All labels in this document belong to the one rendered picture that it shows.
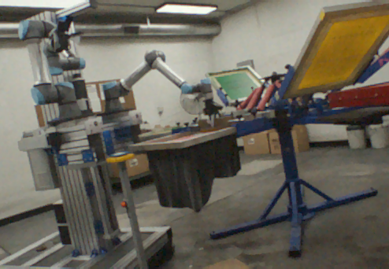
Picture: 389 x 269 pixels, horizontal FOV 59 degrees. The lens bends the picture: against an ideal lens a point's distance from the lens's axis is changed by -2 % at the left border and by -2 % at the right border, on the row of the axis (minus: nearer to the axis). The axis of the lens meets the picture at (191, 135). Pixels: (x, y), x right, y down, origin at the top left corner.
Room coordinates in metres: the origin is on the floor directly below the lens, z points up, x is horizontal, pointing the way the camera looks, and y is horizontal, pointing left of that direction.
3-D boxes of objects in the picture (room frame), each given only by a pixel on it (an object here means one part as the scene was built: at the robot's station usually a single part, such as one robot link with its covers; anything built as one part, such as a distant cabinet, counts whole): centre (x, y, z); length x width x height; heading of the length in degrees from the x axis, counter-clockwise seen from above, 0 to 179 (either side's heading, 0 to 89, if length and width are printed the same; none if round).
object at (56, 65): (2.07, 0.69, 1.56); 0.11 x 0.08 x 0.11; 129
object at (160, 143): (2.49, -0.04, 0.97); 0.79 x 0.58 x 0.04; 131
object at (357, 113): (2.52, -0.96, 0.91); 1.34 x 0.40 x 0.08; 11
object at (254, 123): (2.44, -0.40, 0.97); 0.30 x 0.05 x 0.07; 131
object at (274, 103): (3.18, -0.84, 0.67); 0.39 x 0.39 x 1.35
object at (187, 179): (2.30, 0.18, 0.74); 0.45 x 0.03 x 0.43; 41
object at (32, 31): (2.26, 0.87, 1.63); 0.15 x 0.12 x 0.55; 129
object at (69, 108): (2.35, 0.77, 1.31); 0.15 x 0.15 x 0.10
